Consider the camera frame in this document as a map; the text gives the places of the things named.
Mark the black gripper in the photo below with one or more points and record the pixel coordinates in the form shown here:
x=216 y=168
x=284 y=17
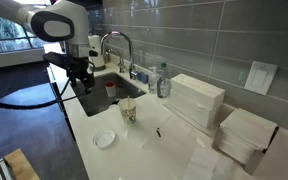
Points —
x=79 y=65

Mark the white paper cup lid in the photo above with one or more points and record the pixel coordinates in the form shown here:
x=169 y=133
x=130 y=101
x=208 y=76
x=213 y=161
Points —
x=104 y=138

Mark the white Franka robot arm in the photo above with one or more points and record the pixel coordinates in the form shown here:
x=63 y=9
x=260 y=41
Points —
x=60 y=13

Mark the red and white cup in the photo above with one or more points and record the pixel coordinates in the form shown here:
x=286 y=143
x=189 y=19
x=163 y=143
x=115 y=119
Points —
x=110 y=90

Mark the printed paper cup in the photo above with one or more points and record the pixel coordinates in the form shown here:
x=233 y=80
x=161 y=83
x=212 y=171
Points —
x=128 y=114

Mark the stainless steel sink basin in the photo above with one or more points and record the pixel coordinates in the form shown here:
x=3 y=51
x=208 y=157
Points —
x=100 y=100

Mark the dark under-counter cabinet front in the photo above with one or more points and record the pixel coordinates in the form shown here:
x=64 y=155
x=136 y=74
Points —
x=59 y=96

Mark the white kettle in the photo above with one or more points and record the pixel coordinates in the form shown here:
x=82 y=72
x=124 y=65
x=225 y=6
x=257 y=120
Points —
x=97 y=46

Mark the small chrome tap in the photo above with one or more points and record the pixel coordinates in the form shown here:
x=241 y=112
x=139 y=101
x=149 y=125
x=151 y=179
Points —
x=120 y=61

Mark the wooden stir stick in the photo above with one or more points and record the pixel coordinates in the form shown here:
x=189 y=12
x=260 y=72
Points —
x=128 y=101

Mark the tall chrome arched faucet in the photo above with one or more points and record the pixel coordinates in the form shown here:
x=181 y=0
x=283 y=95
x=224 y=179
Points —
x=128 y=46

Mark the blue sponge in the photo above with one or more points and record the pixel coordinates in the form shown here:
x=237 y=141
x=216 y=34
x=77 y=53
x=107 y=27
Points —
x=142 y=77

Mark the clear soap pump bottle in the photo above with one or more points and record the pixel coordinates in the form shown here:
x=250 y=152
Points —
x=152 y=81

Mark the clear bottle green cap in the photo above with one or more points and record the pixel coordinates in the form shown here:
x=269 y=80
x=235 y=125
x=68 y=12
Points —
x=164 y=85

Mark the tall white paper towel stack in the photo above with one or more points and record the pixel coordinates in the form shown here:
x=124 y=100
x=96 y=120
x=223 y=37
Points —
x=194 y=96

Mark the wooden board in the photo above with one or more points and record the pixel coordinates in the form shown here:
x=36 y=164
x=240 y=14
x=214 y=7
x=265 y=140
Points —
x=20 y=165

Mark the loose white paper napkin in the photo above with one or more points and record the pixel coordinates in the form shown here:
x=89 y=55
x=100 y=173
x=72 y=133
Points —
x=200 y=163

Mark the white folded napkin stack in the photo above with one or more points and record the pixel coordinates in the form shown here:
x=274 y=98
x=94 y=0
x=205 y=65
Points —
x=244 y=131

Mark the white napkin holder box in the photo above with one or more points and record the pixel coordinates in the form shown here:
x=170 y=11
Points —
x=265 y=156

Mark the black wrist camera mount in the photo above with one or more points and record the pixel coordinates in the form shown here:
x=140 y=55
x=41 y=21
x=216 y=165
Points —
x=55 y=58

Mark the window with grey frame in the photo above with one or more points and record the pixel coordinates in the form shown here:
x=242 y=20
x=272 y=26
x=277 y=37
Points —
x=4 y=33

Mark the white wall switch plate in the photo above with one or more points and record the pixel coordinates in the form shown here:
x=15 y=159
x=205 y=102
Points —
x=260 y=78

